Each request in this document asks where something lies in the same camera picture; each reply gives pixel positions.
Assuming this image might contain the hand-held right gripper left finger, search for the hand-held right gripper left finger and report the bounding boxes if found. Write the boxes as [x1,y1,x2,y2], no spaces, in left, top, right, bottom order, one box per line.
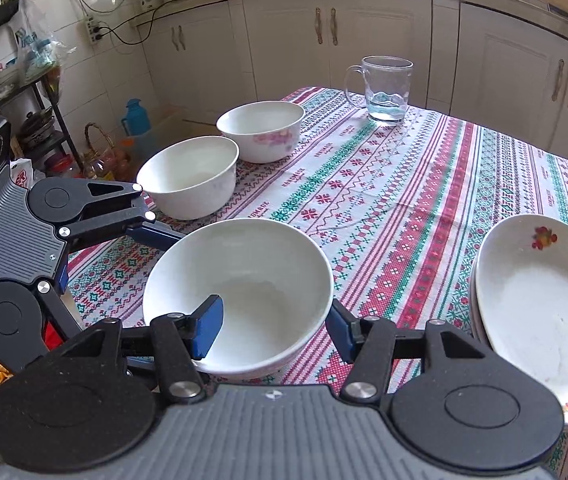
[81,295,225,403]

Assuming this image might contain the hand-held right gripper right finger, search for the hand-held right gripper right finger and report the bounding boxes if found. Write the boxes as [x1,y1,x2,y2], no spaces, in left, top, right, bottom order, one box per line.
[326,299,487,403]

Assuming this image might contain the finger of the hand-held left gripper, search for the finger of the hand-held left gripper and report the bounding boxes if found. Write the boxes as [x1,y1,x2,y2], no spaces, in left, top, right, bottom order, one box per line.
[36,280,85,345]
[61,182,187,252]

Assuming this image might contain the small plain white bowl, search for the small plain white bowl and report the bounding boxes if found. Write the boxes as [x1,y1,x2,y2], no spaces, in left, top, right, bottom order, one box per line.
[142,219,335,380]

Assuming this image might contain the large white fruit-print plate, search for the large white fruit-print plate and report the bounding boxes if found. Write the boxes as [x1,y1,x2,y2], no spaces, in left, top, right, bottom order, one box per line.
[474,214,568,429]

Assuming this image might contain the wide plain white bowl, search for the wide plain white bowl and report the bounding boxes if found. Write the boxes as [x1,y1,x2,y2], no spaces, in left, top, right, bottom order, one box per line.
[136,135,241,221]

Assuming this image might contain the wicker basket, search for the wicker basket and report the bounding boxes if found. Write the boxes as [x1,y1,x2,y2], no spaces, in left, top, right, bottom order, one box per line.
[83,122,135,182]

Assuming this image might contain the black cooking pot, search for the black cooking pot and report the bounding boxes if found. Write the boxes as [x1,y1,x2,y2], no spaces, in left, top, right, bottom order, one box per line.
[16,106,55,147]

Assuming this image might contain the blue thermos flask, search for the blue thermos flask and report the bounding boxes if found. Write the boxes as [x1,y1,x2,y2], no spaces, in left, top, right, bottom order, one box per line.
[120,98,151,136]

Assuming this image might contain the patterned red green tablecloth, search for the patterned red green tablecloth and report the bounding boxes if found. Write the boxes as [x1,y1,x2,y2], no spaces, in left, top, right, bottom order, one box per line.
[61,86,568,480]

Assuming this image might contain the white bowl with pink flowers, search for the white bowl with pink flowers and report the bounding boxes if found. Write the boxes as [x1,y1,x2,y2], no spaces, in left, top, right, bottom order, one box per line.
[216,101,306,164]

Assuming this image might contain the clear plastic bag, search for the clear plastic bag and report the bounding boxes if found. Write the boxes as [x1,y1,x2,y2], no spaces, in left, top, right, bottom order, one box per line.
[8,0,77,87]

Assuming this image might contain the clear glass mug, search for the clear glass mug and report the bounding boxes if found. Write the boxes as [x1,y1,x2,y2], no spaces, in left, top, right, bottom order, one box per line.
[344,56,413,124]

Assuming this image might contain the cream kitchen cabinets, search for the cream kitchen cabinets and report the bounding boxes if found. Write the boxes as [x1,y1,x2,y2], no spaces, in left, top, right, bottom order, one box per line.
[136,0,568,241]

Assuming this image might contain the black power cable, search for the black power cable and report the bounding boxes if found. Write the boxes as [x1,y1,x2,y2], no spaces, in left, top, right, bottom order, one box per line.
[94,0,185,47]

